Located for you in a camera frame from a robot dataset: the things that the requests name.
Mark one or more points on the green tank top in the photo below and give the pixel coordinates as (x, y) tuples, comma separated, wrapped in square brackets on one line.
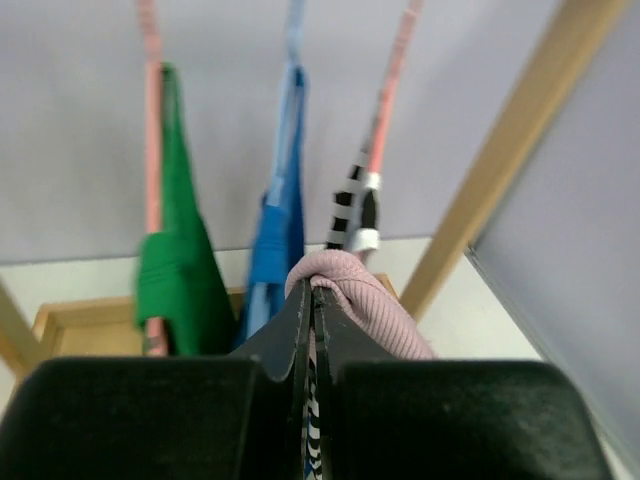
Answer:
[(178, 278)]

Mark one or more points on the wooden clothes rack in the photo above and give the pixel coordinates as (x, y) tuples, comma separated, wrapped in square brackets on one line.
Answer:
[(576, 33)]

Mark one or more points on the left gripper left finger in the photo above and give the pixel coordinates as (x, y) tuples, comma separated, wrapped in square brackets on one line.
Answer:
[(238, 416)]

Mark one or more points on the blue tank top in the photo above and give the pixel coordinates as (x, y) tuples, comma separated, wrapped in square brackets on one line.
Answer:
[(280, 240)]

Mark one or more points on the pink hanger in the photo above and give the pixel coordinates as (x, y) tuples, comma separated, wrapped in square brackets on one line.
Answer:
[(390, 84), (147, 20)]

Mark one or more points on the black white striped tank top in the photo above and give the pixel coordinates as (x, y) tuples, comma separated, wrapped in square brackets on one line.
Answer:
[(346, 220)]

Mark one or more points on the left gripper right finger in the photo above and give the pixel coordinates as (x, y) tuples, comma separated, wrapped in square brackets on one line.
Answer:
[(385, 418)]

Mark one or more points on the pink ribbed tank top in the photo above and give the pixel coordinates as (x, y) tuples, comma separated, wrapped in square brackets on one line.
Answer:
[(364, 300)]

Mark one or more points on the light blue hanger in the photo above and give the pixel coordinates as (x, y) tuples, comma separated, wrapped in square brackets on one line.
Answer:
[(287, 100)]

